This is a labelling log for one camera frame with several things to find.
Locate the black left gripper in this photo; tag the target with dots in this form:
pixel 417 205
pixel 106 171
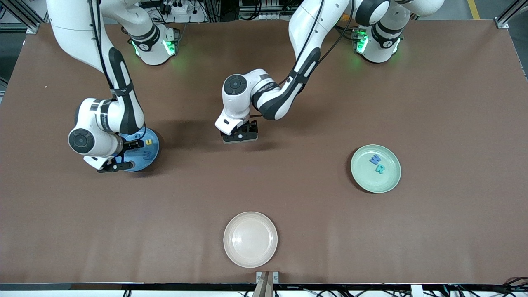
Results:
pixel 250 126

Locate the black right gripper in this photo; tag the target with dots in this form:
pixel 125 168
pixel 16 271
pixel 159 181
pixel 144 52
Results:
pixel 131 146

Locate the blue foam letter m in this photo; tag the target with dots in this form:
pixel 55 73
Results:
pixel 147 155

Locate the blue foam letter W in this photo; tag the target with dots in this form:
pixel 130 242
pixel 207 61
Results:
pixel 375 159

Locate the teal foam letter R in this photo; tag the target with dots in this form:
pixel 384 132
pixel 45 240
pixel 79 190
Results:
pixel 380 168

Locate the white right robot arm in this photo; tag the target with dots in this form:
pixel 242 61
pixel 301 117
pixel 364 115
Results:
pixel 82 141

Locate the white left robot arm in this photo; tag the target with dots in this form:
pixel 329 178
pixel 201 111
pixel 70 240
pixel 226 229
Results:
pixel 235 84

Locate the blue plate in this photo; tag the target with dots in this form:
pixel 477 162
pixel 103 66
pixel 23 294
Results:
pixel 156 152

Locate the beige plate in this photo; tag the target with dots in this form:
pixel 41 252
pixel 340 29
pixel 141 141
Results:
pixel 250 239

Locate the green plate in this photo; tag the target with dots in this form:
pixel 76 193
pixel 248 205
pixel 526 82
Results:
pixel 371 181

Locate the white power strip with plugs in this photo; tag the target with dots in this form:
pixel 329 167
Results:
pixel 179 8

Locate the small metal bracket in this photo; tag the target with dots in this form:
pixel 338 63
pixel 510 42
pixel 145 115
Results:
pixel 275 277

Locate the aluminium frame profile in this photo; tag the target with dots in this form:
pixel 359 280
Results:
pixel 31 25
pixel 502 22

